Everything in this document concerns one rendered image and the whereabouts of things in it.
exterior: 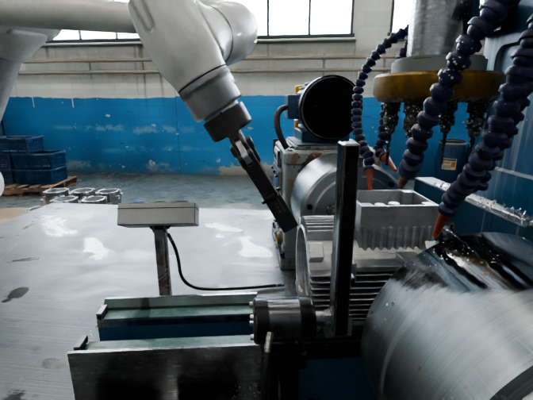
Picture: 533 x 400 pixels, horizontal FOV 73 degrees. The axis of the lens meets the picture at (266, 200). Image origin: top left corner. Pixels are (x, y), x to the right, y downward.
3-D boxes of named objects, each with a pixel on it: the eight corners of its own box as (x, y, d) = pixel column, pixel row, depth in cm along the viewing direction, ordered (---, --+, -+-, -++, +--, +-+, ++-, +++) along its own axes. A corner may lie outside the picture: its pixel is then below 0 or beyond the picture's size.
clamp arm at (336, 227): (346, 323, 51) (358, 140, 44) (352, 336, 48) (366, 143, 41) (321, 324, 50) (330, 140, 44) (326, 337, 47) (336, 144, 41)
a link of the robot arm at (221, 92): (228, 67, 62) (245, 98, 63) (182, 94, 62) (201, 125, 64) (225, 62, 53) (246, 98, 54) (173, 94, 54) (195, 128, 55)
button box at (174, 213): (199, 226, 86) (199, 205, 87) (195, 223, 79) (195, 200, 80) (126, 228, 85) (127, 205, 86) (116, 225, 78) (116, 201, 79)
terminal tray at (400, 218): (406, 227, 66) (410, 189, 64) (435, 250, 56) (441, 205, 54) (341, 228, 65) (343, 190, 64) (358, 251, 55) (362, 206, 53)
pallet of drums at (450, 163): (513, 189, 543) (523, 140, 524) (540, 203, 468) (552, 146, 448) (428, 185, 567) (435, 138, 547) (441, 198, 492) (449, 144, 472)
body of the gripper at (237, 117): (240, 99, 55) (270, 151, 57) (240, 99, 63) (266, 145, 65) (199, 125, 55) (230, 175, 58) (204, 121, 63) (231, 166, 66)
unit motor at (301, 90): (331, 193, 142) (337, 80, 130) (358, 219, 110) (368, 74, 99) (266, 194, 140) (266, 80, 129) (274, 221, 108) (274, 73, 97)
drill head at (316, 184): (359, 221, 117) (365, 144, 111) (409, 273, 82) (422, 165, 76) (283, 223, 116) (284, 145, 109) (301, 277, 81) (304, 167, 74)
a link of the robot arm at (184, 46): (209, 68, 50) (247, 54, 61) (144, -43, 46) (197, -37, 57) (161, 102, 56) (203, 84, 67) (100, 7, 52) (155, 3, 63)
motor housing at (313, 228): (389, 290, 74) (399, 201, 69) (435, 352, 56) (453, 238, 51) (293, 292, 73) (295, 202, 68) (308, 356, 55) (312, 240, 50)
